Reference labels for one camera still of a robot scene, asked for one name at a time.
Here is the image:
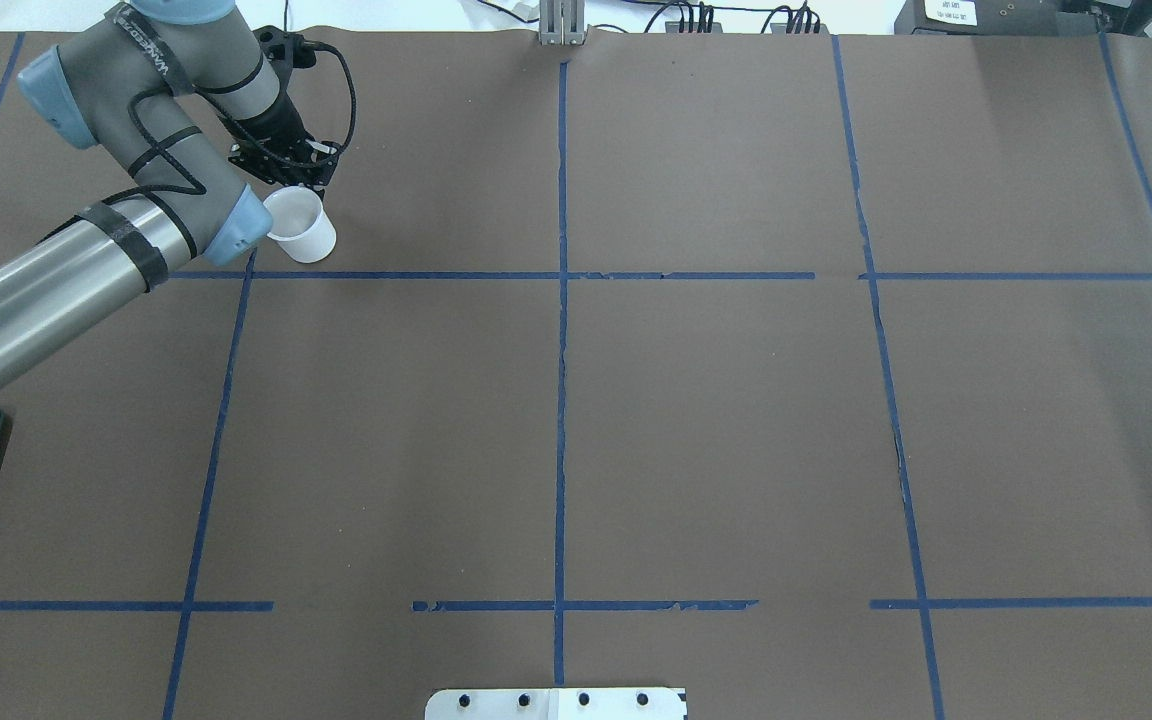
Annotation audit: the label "vertical blue tape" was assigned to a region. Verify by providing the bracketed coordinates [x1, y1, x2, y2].
[161, 250, 259, 719]
[829, 35, 946, 719]
[552, 60, 571, 687]

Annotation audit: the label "white metal mounting plate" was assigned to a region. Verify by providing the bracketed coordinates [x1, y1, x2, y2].
[424, 687, 689, 719]

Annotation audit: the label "black box with label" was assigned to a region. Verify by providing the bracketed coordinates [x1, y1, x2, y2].
[893, 1, 1102, 37]

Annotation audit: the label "black cable connectors right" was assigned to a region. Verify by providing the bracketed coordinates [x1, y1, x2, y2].
[759, 1, 828, 35]

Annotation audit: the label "right vertical blue tape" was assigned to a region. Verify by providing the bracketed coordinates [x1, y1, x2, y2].
[829, 35, 946, 719]

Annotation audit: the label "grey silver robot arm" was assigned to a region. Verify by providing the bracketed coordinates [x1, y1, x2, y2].
[0, 1, 348, 391]

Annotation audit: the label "upper horizontal blue tape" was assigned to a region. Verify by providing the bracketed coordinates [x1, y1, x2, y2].
[0, 268, 1152, 283]

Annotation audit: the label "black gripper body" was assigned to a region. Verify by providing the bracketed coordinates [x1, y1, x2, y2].
[227, 28, 340, 191]

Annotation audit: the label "black cable connectors left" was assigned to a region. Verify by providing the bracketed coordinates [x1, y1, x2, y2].
[644, 1, 722, 35]

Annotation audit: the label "centre vertical blue tape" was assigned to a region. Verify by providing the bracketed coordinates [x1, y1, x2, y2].
[552, 60, 571, 687]

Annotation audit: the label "white paper cup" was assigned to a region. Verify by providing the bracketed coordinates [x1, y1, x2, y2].
[262, 185, 338, 265]

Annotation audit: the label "black cable connectors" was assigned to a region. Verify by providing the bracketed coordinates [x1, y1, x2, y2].
[644, 1, 722, 35]
[759, 1, 828, 35]

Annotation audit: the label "left vertical blue tape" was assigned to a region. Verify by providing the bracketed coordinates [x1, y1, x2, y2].
[161, 250, 259, 719]

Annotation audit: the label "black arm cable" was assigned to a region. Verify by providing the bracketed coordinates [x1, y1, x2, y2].
[128, 38, 357, 200]

